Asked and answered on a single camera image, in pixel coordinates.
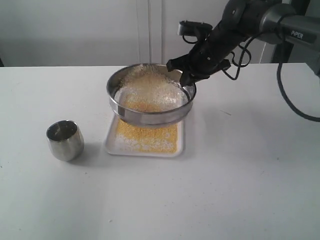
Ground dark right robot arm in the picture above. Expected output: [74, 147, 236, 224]
[166, 0, 320, 87]

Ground clear square plastic tray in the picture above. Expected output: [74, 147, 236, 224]
[104, 115, 185, 158]

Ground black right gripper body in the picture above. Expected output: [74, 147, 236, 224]
[188, 24, 247, 79]

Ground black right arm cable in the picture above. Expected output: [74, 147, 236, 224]
[181, 22, 320, 123]

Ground round steel mesh sieve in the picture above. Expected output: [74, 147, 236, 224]
[106, 63, 197, 128]

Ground stainless steel cup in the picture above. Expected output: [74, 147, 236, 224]
[46, 119, 85, 162]

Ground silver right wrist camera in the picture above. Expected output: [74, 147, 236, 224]
[177, 20, 213, 38]

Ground yellow millet grains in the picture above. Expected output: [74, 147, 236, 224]
[114, 66, 188, 154]

